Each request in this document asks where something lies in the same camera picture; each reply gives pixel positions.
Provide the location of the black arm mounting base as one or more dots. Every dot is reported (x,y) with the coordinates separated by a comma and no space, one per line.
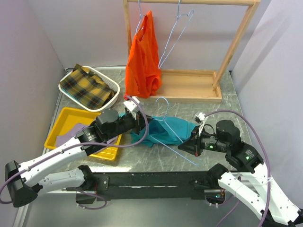
(153,185)

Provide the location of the teal t shirt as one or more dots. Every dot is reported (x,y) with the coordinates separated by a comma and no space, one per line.
(160,131)

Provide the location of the white plastic basket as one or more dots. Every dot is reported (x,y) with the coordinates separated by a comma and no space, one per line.
(99,104)

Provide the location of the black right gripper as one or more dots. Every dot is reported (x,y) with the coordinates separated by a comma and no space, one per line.
(193,145)

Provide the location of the blue wire hanger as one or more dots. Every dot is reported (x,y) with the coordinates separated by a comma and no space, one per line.
(182,21)
(163,119)
(141,16)

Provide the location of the blue wire hanger under orange shirt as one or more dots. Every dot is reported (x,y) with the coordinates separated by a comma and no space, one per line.
(141,16)

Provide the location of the orange t shirt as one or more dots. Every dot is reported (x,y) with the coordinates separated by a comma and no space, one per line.
(143,77)

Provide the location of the yellow plastic tray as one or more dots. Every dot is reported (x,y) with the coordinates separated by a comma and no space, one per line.
(66,121)

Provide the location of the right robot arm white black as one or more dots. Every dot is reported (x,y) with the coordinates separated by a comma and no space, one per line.
(267,200)

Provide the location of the wooden clothes rack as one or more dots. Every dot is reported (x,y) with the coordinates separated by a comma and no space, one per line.
(196,85)

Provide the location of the lavender t shirt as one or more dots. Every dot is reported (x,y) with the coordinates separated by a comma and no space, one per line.
(68,137)

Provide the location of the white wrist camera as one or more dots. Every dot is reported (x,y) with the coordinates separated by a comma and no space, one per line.
(200,118)
(131,106)

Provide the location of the yellow plaid shirt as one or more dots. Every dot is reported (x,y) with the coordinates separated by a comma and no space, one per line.
(87,87)

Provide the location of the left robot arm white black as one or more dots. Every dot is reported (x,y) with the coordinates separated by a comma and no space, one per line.
(29,179)

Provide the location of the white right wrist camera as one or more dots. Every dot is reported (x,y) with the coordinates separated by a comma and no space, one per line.
(200,118)

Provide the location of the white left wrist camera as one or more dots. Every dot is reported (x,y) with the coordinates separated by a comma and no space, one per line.
(131,106)

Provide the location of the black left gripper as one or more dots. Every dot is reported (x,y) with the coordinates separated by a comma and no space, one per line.
(139,122)

